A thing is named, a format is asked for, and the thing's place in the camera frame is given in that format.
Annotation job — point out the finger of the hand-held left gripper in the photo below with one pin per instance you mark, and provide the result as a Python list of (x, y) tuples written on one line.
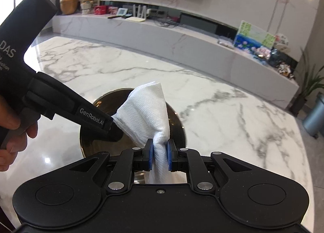
[(116, 133)]

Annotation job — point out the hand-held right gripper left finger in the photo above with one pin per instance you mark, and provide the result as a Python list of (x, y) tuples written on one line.
[(150, 155)]

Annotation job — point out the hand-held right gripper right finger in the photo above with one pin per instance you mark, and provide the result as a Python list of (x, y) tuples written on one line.
[(169, 155)]

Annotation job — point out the steel bowl with blue outside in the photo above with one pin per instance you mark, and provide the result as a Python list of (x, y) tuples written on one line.
[(101, 147)]

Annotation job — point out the white paper towel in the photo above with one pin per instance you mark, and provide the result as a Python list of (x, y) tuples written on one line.
[(144, 111)]

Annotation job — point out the person's left hand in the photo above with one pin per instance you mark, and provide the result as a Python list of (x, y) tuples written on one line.
[(10, 119)]

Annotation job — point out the golden vase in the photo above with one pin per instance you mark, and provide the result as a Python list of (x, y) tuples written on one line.
[(68, 4)]

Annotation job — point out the teddy bear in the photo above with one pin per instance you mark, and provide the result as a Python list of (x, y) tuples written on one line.
[(87, 4)]

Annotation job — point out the red box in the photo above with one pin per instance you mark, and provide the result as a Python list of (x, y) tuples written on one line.
[(101, 10)]

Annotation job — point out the white marble television console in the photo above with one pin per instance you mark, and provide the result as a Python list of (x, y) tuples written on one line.
[(177, 43)]

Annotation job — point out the pink photo card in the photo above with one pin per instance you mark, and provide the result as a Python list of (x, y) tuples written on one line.
[(113, 10)]

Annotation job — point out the black remote control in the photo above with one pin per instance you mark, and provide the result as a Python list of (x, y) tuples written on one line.
[(119, 16)]

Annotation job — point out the small white display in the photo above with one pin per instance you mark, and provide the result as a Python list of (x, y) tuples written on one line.
[(122, 11)]

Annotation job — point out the white router with antennas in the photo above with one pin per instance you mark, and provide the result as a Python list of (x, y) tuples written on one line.
[(138, 18)]

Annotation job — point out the silver set-top box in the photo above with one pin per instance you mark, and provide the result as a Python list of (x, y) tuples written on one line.
[(225, 42)]

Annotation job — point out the black rectangular box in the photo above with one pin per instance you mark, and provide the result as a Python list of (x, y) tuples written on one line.
[(200, 21)]

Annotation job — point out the water lily painting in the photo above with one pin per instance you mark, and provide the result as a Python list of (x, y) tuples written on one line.
[(250, 38)]

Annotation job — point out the black and white cow figurines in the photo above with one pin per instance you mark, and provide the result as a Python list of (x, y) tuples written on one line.
[(286, 69)]

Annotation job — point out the dark glass jar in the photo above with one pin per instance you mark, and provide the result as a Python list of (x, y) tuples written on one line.
[(278, 58)]

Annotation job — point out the grey metal trash can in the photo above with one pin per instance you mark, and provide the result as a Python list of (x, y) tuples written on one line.
[(315, 119)]

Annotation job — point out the potted long-leaf plant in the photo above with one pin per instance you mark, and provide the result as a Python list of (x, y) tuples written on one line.
[(312, 83)]

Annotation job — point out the round paper fan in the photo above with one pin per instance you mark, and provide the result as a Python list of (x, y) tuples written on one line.
[(282, 40)]

